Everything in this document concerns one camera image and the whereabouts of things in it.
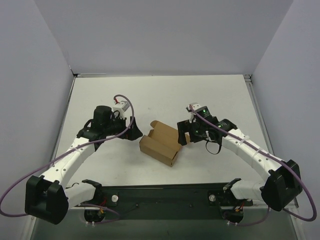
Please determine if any brown cardboard paper box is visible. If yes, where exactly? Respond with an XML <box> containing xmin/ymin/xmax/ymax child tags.
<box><xmin>139</xmin><ymin>120</ymin><xmax>182</xmax><ymax>167</ymax></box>

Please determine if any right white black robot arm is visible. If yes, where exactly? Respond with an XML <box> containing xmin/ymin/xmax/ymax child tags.
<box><xmin>177</xmin><ymin>104</ymin><xmax>302</xmax><ymax>212</ymax></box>

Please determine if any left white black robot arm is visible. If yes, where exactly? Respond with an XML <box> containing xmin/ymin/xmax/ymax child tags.
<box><xmin>24</xmin><ymin>100</ymin><xmax>143</xmax><ymax>225</ymax></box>

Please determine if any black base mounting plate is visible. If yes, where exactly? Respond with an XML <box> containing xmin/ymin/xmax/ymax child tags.
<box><xmin>72</xmin><ymin>182</ymin><xmax>253</xmax><ymax>227</ymax></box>

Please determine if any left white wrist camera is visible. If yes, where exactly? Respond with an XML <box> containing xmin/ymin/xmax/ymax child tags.
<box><xmin>112</xmin><ymin>100</ymin><xmax>130</xmax><ymax>120</ymax></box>

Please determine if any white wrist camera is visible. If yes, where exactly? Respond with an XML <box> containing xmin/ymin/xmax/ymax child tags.
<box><xmin>112</xmin><ymin>100</ymin><xmax>130</xmax><ymax>120</ymax></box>
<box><xmin>186</xmin><ymin>102</ymin><xmax>202</xmax><ymax>123</ymax></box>

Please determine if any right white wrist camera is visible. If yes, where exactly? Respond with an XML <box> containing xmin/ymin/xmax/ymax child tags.
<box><xmin>186</xmin><ymin>102</ymin><xmax>202</xmax><ymax>123</ymax></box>

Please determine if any aluminium table frame rail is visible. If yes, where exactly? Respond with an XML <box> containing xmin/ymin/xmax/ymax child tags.
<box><xmin>243</xmin><ymin>74</ymin><xmax>299</xmax><ymax>209</ymax></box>

